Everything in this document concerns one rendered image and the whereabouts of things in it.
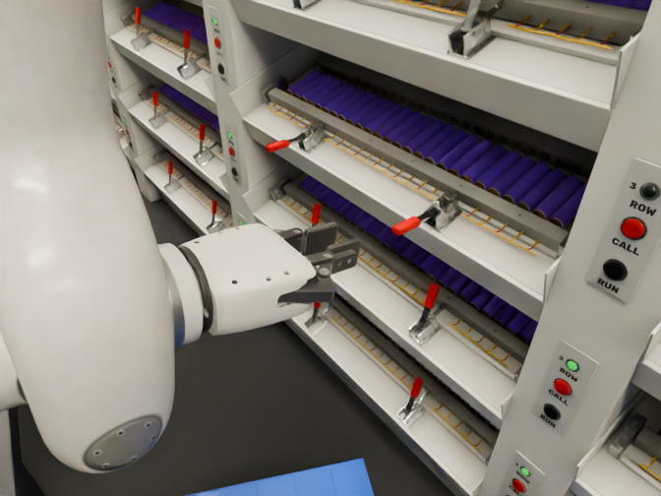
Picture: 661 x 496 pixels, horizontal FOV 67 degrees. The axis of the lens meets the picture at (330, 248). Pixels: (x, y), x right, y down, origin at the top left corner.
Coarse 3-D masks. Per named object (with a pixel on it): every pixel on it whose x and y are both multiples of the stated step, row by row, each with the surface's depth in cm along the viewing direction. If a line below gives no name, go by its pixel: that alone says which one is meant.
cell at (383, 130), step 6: (408, 108) 73; (396, 114) 73; (402, 114) 73; (408, 114) 73; (390, 120) 72; (396, 120) 72; (402, 120) 73; (384, 126) 72; (390, 126) 72; (378, 132) 72; (384, 132) 72
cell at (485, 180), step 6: (504, 156) 61; (510, 156) 61; (516, 156) 61; (498, 162) 61; (504, 162) 61; (510, 162) 61; (492, 168) 61; (498, 168) 60; (504, 168) 61; (486, 174) 60; (492, 174) 60; (498, 174) 60; (480, 180) 60; (486, 180) 60; (492, 180) 60; (486, 186) 60
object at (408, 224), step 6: (438, 204) 58; (432, 210) 59; (438, 210) 59; (420, 216) 58; (426, 216) 58; (432, 216) 58; (402, 222) 56; (408, 222) 56; (414, 222) 56; (420, 222) 57; (396, 228) 55; (402, 228) 55; (408, 228) 56; (396, 234) 56
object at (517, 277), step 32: (288, 64) 89; (256, 96) 88; (384, 96) 80; (256, 128) 85; (288, 128) 82; (288, 160) 83; (320, 160) 74; (352, 160) 72; (352, 192) 70; (384, 192) 66; (416, 192) 65; (448, 256) 60; (480, 256) 56; (512, 256) 54; (544, 256) 53; (512, 288) 53; (544, 288) 48
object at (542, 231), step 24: (288, 96) 83; (312, 120) 79; (336, 120) 75; (360, 144) 71; (384, 144) 69; (408, 168) 65; (432, 168) 63; (432, 192) 62; (480, 192) 58; (504, 216) 56; (528, 216) 54; (552, 240) 52
